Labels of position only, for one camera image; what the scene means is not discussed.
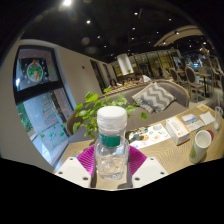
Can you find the white paper napkin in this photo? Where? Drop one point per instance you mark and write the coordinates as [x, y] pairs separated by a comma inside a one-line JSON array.
[[207, 118]]

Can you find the grey curved sofa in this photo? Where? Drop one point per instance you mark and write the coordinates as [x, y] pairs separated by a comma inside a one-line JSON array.
[[156, 116]]

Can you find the yellow square table card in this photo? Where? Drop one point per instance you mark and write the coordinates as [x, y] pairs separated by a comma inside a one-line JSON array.
[[202, 107]]

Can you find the printed paper menu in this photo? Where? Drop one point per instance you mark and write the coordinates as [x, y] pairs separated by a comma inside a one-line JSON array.
[[153, 135]]

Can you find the round red coaster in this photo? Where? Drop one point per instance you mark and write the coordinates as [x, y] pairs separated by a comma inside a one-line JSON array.
[[212, 135]]

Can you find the white orange carton box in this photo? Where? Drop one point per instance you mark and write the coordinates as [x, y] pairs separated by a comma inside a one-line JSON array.
[[178, 131]]

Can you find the clear plastic water bottle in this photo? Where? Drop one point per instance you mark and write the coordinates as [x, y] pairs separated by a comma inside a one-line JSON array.
[[111, 160]]

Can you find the decorated arched window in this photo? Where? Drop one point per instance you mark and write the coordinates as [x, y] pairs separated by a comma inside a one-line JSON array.
[[36, 106]]

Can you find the group of ceiling spotlights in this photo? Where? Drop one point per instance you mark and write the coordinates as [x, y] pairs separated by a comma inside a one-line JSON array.
[[88, 22]]

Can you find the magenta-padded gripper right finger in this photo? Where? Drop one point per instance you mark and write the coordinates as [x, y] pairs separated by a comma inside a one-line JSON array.
[[148, 170]]

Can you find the small blue white pack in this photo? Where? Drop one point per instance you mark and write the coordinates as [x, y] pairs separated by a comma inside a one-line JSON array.
[[189, 118]]

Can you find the person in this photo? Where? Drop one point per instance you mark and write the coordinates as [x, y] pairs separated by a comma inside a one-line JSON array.
[[113, 83], [128, 80], [143, 78]]

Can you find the green potted plant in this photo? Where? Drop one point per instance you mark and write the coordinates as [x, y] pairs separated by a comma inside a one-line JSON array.
[[88, 113]]

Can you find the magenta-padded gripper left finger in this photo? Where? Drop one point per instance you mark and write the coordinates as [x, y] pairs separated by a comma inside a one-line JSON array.
[[73, 170]]

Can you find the group of dining chairs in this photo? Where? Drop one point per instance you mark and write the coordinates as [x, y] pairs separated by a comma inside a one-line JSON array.
[[193, 78]]

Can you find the grey chevron cushion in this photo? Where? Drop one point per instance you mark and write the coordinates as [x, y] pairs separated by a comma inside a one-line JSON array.
[[155, 96]]

